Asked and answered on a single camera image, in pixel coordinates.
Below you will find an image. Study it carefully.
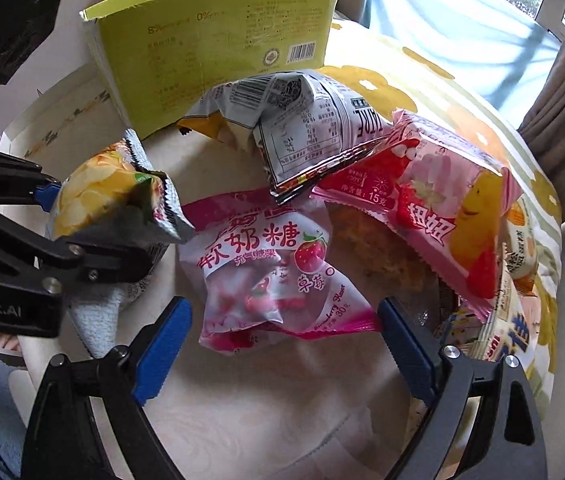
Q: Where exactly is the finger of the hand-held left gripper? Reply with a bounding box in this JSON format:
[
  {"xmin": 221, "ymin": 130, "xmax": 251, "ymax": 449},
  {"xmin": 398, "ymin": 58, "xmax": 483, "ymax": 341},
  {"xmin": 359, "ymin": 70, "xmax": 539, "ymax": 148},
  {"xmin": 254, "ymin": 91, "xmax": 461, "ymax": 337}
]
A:
[
  {"xmin": 0, "ymin": 211, "xmax": 163, "ymax": 293},
  {"xmin": 0, "ymin": 141, "xmax": 62, "ymax": 212}
]

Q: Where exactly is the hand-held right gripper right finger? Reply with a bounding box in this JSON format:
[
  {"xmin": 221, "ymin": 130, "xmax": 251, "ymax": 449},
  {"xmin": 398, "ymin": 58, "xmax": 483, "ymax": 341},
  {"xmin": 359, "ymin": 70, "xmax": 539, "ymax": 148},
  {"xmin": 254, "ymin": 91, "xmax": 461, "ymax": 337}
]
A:
[{"xmin": 376, "ymin": 297, "xmax": 549, "ymax": 480}]

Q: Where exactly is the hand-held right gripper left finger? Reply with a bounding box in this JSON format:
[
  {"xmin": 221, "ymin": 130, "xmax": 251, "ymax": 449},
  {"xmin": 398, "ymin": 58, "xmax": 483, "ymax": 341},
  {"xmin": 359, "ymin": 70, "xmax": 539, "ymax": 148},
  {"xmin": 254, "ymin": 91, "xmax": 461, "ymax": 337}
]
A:
[{"xmin": 21, "ymin": 296, "xmax": 198, "ymax": 480}]

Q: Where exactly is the yellow potato chip packet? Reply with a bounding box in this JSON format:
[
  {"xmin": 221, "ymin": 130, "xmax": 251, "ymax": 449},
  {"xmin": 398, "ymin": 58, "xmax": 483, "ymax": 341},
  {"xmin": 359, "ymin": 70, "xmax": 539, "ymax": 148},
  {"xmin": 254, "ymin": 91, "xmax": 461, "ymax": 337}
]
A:
[{"xmin": 45, "ymin": 129, "xmax": 196, "ymax": 303}]

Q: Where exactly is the clear waffle packet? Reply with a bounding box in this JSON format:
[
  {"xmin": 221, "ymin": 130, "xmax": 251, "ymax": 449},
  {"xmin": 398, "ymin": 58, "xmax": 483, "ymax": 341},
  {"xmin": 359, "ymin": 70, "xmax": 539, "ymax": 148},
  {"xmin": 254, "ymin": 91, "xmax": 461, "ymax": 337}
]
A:
[{"xmin": 321, "ymin": 200, "xmax": 465, "ymax": 343}]

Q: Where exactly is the pink strawberry candy packet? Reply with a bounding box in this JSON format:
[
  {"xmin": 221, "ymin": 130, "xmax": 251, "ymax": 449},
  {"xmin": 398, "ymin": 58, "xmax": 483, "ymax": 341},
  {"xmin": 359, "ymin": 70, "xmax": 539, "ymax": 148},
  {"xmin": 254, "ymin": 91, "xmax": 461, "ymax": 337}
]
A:
[{"xmin": 178, "ymin": 187, "xmax": 384, "ymax": 357}]

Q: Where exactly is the white yellow cake packet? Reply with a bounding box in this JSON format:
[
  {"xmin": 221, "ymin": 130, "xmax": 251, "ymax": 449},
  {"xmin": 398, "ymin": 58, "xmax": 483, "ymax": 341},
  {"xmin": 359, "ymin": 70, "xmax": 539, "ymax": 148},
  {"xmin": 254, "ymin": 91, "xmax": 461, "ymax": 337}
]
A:
[{"xmin": 501, "ymin": 199, "xmax": 545, "ymax": 282}]

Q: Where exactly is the pink marshmallow packet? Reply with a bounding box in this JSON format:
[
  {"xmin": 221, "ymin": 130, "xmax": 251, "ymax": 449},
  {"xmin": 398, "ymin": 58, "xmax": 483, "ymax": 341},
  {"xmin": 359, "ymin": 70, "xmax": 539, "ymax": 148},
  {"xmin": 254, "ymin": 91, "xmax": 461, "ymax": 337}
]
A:
[{"xmin": 311, "ymin": 109, "xmax": 524, "ymax": 324}]

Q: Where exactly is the green cardboard box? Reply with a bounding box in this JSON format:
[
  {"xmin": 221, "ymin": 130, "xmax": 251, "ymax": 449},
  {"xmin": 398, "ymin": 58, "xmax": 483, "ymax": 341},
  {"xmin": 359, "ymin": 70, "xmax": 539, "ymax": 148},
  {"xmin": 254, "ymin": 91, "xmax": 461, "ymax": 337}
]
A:
[{"xmin": 80, "ymin": 0, "xmax": 341, "ymax": 142}]

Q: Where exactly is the white silver snack packet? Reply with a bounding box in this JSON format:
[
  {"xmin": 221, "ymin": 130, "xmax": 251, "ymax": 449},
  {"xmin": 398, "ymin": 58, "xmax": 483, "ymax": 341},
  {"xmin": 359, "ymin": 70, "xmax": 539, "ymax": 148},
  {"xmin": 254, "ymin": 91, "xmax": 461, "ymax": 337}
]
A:
[{"xmin": 230, "ymin": 69, "xmax": 399, "ymax": 207}]

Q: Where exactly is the white terry cloth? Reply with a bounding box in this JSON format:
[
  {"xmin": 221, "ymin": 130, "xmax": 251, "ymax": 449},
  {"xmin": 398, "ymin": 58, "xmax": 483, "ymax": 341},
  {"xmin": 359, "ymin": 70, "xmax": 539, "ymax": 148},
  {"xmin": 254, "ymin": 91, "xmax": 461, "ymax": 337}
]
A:
[{"xmin": 68, "ymin": 280, "xmax": 150, "ymax": 359}]

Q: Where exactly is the yellow white snack packet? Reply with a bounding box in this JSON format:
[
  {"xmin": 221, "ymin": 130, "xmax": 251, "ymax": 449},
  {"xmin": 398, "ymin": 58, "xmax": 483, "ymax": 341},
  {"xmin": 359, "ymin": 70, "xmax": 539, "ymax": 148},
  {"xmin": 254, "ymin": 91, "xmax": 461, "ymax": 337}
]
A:
[{"xmin": 176, "ymin": 82, "xmax": 263, "ymax": 153}]

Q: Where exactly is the striped floral blanket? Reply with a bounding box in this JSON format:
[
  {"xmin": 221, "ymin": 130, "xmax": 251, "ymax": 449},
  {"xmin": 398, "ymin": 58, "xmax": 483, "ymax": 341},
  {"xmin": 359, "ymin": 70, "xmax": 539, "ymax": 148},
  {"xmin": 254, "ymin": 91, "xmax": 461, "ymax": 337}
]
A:
[{"xmin": 321, "ymin": 14, "xmax": 564, "ymax": 413}]

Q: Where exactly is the light blue sheer curtain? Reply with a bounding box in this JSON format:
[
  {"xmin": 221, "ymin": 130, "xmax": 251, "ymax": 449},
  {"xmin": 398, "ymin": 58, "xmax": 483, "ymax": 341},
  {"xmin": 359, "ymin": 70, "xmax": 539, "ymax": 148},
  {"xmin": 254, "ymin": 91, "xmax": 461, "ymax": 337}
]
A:
[{"xmin": 361, "ymin": 0, "xmax": 560, "ymax": 132}]

